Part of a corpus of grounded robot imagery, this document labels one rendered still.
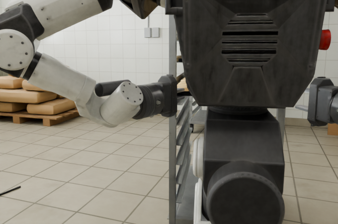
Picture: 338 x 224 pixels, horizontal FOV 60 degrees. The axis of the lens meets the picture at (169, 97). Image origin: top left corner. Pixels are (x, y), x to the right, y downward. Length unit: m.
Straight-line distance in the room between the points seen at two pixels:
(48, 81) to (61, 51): 4.22
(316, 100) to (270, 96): 0.32
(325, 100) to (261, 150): 0.32
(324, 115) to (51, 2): 0.65
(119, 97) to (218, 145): 0.27
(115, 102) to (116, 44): 3.67
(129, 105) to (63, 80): 0.15
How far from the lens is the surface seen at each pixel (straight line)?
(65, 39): 4.82
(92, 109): 0.73
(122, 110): 0.68
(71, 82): 0.66
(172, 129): 1.28
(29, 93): 3.94
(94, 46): 4.52
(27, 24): 0.61
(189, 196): 1.63
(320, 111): 0.80
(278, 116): 1.28
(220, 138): 0.51
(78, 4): 0.61
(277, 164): 0.50
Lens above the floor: 0.91
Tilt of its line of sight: 9 degrees down
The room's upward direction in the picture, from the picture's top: straight up
